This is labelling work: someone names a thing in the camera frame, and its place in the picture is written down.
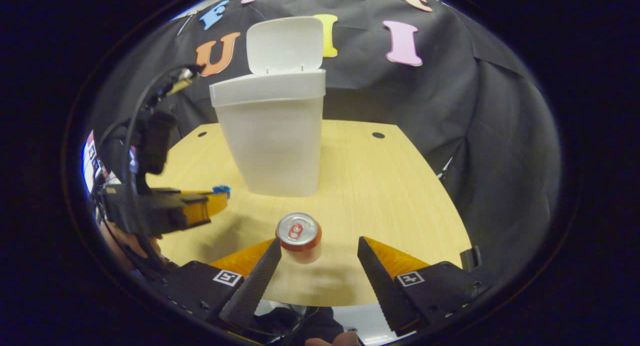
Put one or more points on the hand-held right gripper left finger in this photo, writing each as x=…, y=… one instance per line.
x=255, y=286

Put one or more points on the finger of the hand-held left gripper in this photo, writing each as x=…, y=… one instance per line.
x=197, y=211

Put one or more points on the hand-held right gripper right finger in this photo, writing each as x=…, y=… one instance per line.
x=382, y=293

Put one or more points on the blue paper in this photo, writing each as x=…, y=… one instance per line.
x=221, y=190

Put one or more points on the red pop can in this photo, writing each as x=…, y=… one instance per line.
x=298, y=232

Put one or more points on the white desktop garbage bin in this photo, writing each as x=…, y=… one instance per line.
x=275, y=140

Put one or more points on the computer monitor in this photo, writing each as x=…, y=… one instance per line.
x=92, y=160

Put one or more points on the black backdrop cloth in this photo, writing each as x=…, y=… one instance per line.
x=475, y=135

